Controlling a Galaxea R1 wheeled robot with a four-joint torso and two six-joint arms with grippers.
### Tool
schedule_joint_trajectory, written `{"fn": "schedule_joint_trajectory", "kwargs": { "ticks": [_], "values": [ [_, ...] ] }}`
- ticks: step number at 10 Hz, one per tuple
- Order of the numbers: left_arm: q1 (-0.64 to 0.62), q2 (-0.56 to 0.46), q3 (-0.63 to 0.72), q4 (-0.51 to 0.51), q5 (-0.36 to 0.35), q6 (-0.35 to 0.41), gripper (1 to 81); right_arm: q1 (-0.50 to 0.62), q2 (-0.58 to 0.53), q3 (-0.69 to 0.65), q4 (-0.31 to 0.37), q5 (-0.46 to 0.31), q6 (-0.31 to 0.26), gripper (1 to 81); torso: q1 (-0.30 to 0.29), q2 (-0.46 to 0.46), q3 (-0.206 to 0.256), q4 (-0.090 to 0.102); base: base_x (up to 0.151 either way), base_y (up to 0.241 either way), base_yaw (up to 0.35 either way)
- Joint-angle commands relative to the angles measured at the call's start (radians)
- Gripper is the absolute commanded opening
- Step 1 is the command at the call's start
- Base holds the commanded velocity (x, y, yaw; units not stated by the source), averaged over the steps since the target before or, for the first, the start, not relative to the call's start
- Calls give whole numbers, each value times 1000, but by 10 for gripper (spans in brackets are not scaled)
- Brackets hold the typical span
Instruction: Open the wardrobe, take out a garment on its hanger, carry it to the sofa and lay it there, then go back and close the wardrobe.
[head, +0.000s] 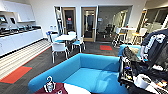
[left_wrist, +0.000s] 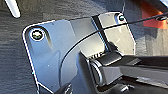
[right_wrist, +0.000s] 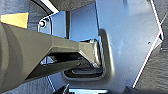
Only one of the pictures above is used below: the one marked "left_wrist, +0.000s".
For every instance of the grey robot torso limb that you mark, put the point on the grey robot torso limb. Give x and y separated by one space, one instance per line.
133 70

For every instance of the white tube leg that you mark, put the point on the white tube leg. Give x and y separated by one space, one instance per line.
13 8

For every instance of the silver base screw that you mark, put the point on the silver base screw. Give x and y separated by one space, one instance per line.
120 17
36 34

